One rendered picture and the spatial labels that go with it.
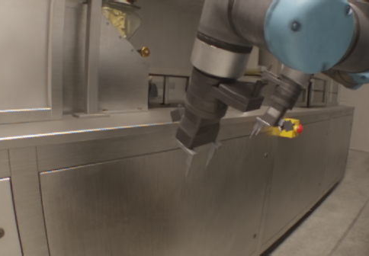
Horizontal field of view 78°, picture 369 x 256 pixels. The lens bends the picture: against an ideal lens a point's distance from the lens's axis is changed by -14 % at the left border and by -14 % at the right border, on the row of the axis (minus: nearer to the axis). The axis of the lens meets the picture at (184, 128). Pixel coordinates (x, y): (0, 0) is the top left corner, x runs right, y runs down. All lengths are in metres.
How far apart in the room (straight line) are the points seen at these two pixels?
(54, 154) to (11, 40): 0.30
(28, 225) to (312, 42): 0.54
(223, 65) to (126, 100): 0.53
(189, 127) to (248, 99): 0.13
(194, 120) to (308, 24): 0.25
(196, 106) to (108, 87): 0.45
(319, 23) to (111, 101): 0.68
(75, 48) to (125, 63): 0.17
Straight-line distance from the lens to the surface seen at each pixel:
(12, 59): 0.68
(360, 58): 0.38
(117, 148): 0.57
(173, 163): 0.68
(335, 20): 0.29
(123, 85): 0.86
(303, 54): 0.27
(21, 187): 0.52
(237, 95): 0.37
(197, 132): 0.44
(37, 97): 0.69
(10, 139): 0.49
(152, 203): 0.67
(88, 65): 0.72
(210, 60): 0.38
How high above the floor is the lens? 0.89
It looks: 9 degrees down
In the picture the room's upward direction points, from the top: 3 degrees clockwise
